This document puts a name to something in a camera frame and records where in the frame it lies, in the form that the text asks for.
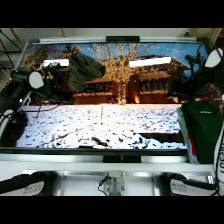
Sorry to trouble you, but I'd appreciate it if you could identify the olive green shirt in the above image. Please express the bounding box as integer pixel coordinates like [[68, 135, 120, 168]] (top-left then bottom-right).
[[67, 52, 107, 93]]

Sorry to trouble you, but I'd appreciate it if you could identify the black cable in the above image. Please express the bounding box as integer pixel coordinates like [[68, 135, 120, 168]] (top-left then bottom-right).
[[97, 175, 112, 197]]

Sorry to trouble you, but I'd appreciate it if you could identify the dark green garment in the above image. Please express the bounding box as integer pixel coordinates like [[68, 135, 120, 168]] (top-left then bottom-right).
[[181, 99, 224, 165]]

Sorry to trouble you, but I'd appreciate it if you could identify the pale grey-green garment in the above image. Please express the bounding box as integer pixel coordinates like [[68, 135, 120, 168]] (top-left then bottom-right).
[[177, 107, 194, 165]]

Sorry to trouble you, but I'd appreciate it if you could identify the red garment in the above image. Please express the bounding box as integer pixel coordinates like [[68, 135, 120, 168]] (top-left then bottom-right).
[[187, 132, 195, 158]]

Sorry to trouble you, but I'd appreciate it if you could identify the silver frame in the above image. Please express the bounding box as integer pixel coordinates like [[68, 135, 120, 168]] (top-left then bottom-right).
[[0, 151, 224, 197]]

